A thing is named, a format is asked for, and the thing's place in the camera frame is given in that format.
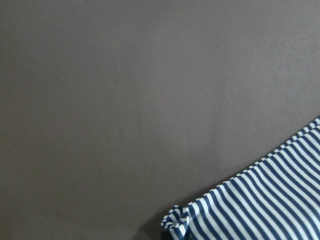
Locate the navy white striped polo shirt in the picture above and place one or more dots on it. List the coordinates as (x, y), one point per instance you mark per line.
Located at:
(276, 198)

